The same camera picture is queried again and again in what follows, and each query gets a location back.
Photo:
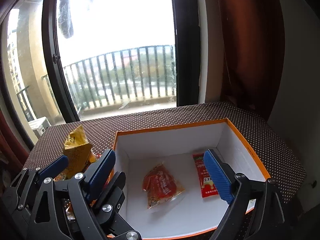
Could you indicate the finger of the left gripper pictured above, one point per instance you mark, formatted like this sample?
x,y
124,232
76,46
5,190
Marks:
x,y
106,210
21,193

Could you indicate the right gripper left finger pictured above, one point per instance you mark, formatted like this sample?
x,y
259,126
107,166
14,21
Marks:
x,y
62,209

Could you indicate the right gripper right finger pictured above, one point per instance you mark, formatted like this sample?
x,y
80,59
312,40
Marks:
x,y
254,207

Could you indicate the red green strip packet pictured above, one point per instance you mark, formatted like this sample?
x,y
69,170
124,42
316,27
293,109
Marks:
x,y
207,186

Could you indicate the red spicy snack packet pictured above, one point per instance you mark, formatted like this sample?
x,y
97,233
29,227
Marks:
x,y
161,186

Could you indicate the yellow chip bag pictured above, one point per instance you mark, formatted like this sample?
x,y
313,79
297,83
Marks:
x,y
79,152

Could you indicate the brown polka dot tablecloth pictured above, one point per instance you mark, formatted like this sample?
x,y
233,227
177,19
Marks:
x,y
277,158

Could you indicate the orange cardboard box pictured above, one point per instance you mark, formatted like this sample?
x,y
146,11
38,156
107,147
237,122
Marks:
x,y
137,152

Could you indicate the white air conditioner unit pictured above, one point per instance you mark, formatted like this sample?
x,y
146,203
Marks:
x,y
39,126

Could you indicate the balcony railing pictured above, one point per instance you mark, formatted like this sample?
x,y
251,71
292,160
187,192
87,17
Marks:
x,y
129,79

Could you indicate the dark red curtain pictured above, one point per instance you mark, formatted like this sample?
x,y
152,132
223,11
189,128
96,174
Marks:
x,y
254,47

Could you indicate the hanging grey cloth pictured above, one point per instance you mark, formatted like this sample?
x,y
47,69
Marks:
x,y
66,10

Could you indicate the black window frame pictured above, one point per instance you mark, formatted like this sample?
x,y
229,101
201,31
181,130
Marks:
x,y
100,26

